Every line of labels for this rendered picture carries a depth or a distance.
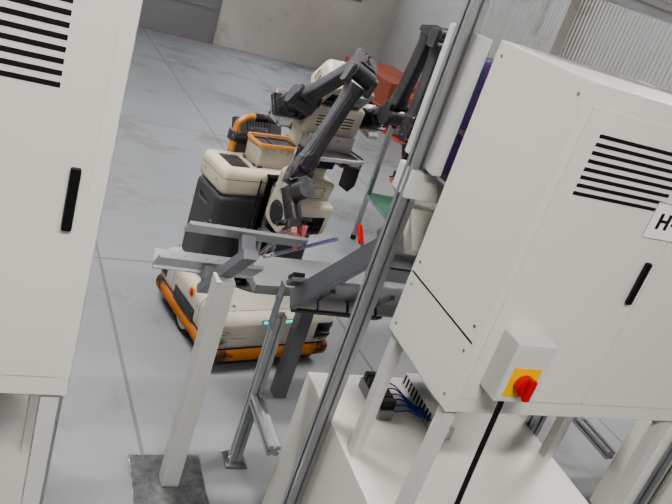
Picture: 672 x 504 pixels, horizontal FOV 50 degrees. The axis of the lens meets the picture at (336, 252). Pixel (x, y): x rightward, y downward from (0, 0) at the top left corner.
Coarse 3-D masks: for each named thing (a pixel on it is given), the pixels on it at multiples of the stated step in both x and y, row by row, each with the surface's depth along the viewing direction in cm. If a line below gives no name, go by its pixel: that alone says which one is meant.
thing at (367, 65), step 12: (360, 48) 234; (360, 60) 229; (372, 60) 236; (336, 72) 244; (360, 72) 228; (372, 72) 233; (300, 84) 258; (312, 84) 255; (324, 84) 248; (336, 84) 246; (360, 84) 231; (372, 84) 231; (288, 96) 262; (300, 96) 259; (312, 96) 255; (312, 108) 262
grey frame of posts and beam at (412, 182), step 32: (480, 0) 154; (448, 64) 159; (448, 96) 162; (416, 160) 167; (416, 192) 170; (384, 224) 177; (384, 256) 178; (352, 320) 187; (352, 352) 189; (256, 384) 249; (320, 416) 197; (544, 416) 227; (320, 448) 203
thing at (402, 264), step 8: (400, 256) 198; (408, 256) 198; (416, 256) 198; (392, 264) 205; (400, 264) 205; (408, 264) 205; (392, 272) 199; (400, 272) 199; (408, 272) 199; (392, 280) 207; (400, 280) 207
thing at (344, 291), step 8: (336, 288) 232; (344, 288) 232; (352, 288) 232; (384, 288) 234; (392, 288) 235; (328, 296) 242; (336, 296) 242; (344, 296) 242; (352, 296) 242; (384, 296) 242; (392, 296) 242; (400, 296) 242; (384, 304) 253; (392, 304) 253
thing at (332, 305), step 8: (304, 304) 241; (312, 304) 242; (320, 304) 243; (328, 304) 245; (336, 304) 246; (344, 304) 247; (352, 304) 249; (376, 304) 253; (344, 312) 247; (376, 312) 252; (384, 312) 254; (392, 312) 255
